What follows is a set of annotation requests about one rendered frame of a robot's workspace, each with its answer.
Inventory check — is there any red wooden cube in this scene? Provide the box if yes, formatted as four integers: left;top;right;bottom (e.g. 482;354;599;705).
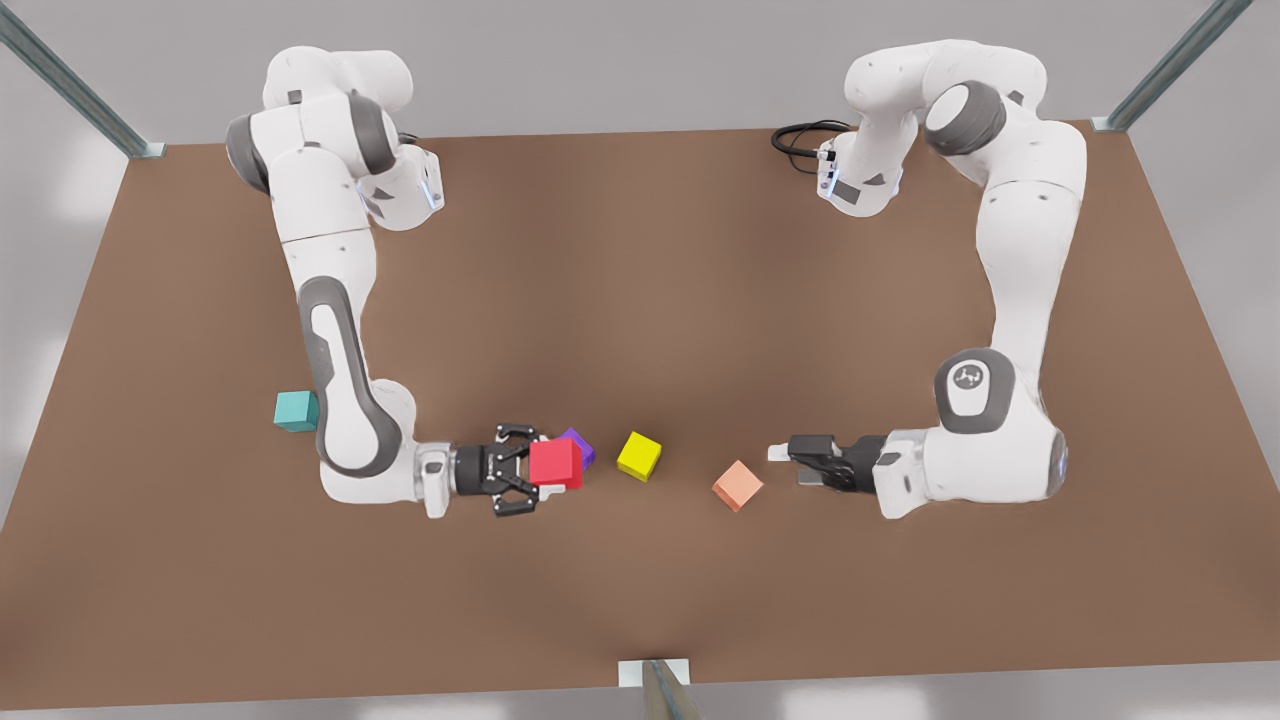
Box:
528;437;586;492

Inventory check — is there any yellow wooden cube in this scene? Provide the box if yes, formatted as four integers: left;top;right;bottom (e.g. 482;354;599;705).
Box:
616;431;664;484

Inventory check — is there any teal blue wooden cube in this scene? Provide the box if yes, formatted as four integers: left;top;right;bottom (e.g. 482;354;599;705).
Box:
274;390;322;434

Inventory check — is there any salmon orange wooden cube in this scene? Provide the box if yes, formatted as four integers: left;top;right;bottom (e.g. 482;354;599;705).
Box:
711;460;766;514

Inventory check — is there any silver frame post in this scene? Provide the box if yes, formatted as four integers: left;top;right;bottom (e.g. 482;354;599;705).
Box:
1091;0;1257;134
0;4;167;160
617;658;702;720

